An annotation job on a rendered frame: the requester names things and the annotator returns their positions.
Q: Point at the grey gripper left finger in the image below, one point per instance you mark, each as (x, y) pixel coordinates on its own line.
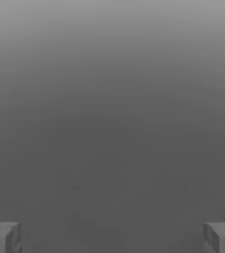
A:
(3, 237)

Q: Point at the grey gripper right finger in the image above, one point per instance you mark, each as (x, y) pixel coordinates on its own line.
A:
(221, 237)

